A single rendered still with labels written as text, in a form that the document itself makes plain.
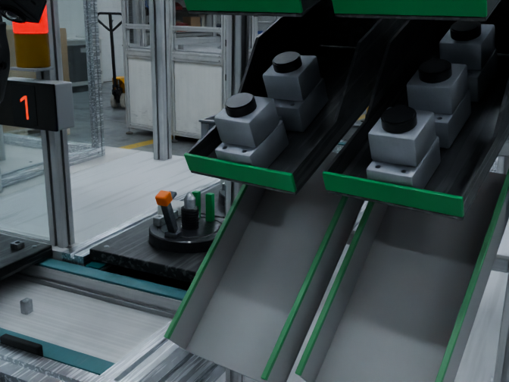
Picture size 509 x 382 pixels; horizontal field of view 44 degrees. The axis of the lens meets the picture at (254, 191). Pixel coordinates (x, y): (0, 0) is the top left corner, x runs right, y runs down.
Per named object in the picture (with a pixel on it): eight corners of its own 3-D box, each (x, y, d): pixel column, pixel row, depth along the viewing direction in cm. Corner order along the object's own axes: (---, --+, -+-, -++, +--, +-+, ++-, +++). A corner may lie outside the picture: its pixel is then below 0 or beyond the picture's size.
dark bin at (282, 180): (295, 195, 59) (279, 129, 54) (190, 173, 66) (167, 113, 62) (413, 51, 75) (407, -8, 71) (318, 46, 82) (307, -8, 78)
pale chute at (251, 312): (282, 392, 63) (264, 379, 59) (183, 350, 70) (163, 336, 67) (382, 161, 72) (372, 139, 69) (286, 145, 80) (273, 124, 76)
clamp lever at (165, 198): (175, 235, 102) (164, 198, 97) (165, 233, 103) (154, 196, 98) (186, 221, 104) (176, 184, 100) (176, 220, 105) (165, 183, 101)
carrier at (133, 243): (217, 289, 93) (217, 209, 90) (89, 260, 103) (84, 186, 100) (282, 238, 114) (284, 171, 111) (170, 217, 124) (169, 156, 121)
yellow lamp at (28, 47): (33, 68, 93) (31, 34, 91) (8, 67, 95) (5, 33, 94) (57, 66, 97) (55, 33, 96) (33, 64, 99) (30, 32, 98)
